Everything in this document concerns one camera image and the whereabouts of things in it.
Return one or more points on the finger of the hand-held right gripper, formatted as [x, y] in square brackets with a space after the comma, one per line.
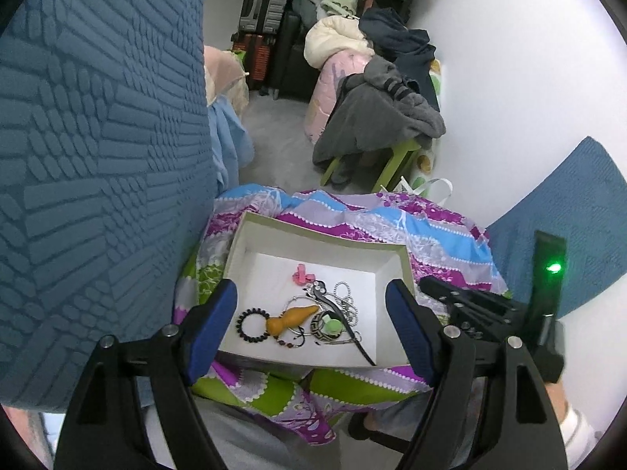
[465, 296]
[482, 323]

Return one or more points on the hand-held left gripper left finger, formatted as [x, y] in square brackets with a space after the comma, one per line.
[210, 328]

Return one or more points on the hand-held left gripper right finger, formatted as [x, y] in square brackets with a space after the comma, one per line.
[411, 328]

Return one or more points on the black hair stick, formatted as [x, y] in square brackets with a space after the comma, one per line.
[360, 345]

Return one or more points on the orange wooden gourd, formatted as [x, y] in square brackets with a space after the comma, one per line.
[289, 322]

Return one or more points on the grey-green cardboard box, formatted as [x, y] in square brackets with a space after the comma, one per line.
[274, 274]

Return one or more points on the black beige patterned bangle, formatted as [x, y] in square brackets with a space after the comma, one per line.
[321, 334]

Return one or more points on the pink hair clip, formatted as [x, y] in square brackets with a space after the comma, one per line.
[301, 273]

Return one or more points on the colourful floral patchwork cloth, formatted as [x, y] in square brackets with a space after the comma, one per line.
[431, 240]

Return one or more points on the dark slipper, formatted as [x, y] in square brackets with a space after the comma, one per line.
[367, 428]

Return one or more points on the white sock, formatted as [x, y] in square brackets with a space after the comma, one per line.
[578, 423]

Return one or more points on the blue textured cushion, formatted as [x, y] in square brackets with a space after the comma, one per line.
[573, 196]
[98, 181]

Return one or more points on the green stool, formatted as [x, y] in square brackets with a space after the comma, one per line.
[397, 159]

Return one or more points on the light blue cloth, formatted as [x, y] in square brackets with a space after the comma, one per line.
[228, 137]

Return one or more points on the grey garment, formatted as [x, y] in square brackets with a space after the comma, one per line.
[382, 112]

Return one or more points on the pink quilt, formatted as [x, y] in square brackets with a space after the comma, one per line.
[323, 98]

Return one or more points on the beige pink cloth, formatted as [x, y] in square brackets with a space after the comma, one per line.
[223, 73]

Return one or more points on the dark navy garment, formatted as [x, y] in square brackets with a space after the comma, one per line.
[401, 44]

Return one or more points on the red suitcase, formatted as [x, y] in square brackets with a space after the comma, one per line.
[254, 61]

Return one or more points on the cream duvet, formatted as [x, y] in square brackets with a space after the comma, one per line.
[333, 34]

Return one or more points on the black suitcase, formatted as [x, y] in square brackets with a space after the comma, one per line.
[259, 5]

